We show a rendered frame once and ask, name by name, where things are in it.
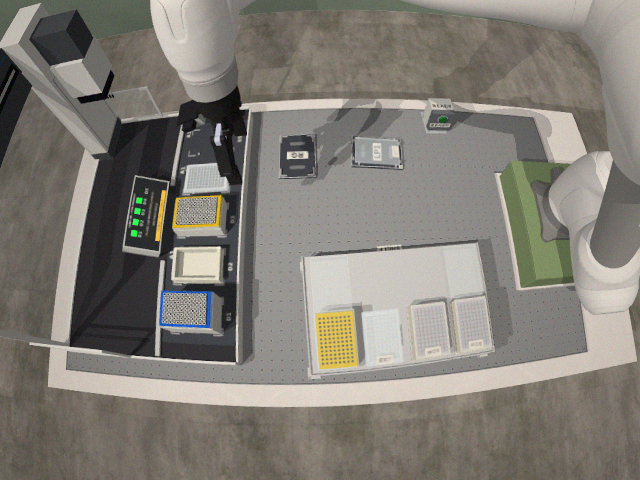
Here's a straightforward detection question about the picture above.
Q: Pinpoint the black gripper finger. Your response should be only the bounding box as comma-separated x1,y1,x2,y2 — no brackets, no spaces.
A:
210,113,243,185
232,100,247,136

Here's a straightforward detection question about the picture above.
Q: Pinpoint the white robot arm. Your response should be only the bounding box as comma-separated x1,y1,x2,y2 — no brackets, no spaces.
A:
150,0,640,315

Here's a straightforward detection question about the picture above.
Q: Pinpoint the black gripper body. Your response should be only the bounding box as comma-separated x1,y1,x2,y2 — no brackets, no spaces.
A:
195,85,240,130

